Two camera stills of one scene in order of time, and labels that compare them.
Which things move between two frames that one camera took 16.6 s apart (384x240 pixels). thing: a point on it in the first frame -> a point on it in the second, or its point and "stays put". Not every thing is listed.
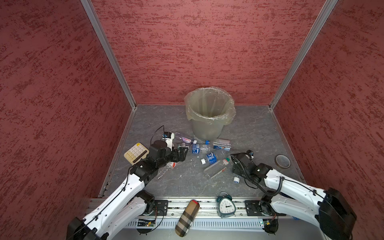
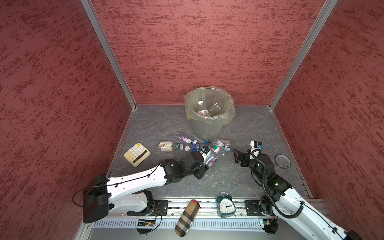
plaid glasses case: [187, 218] stays put
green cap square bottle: [217, 167] -> [217, 146]
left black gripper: [182, 156] -> [202, 171]
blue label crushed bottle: [211, 158] stays put
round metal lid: [282, 161] stays put
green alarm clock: [226, 207] stays put
